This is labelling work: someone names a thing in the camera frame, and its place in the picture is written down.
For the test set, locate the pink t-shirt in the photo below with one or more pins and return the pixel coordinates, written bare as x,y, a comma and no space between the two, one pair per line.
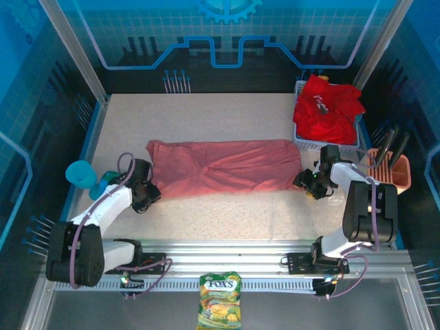
223,168

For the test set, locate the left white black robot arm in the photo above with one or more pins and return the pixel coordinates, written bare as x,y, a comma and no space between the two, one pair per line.
106,206

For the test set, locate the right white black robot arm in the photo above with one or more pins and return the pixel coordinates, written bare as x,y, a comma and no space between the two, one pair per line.
371,213

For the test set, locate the white plastic basket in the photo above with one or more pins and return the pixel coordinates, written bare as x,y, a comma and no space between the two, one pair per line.
307,145

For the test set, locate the plain red t-shirt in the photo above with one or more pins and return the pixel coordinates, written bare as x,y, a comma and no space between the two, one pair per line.
326,132

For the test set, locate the teal plastic goblet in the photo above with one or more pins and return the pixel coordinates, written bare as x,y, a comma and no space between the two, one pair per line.
80,175

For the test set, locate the teal cloth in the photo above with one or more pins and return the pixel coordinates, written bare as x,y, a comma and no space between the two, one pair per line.
360,116

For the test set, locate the black connector module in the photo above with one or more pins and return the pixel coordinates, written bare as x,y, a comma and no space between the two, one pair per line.
132,285
323,288

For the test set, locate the beige pink knife block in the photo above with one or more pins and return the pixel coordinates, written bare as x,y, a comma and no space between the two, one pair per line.
402,175

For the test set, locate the red t-shirt with white print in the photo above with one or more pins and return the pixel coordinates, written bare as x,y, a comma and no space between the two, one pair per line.
316,87

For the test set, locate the yellow cloth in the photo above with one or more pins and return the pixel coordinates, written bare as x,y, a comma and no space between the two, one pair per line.
323,77

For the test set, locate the green Fox's candy bag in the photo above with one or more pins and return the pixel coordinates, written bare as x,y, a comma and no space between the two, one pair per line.
220,302

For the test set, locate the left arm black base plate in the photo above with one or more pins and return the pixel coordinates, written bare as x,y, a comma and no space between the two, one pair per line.
154,263

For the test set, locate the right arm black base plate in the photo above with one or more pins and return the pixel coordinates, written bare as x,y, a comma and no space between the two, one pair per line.
297,263

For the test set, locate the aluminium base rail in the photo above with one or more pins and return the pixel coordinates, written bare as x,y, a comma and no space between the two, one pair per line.
223,256

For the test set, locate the aluminium outer frame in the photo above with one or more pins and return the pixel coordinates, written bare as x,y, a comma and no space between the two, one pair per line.
39,309

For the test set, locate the aluminium frame post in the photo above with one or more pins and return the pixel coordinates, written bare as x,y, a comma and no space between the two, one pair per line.
76,51
381,44

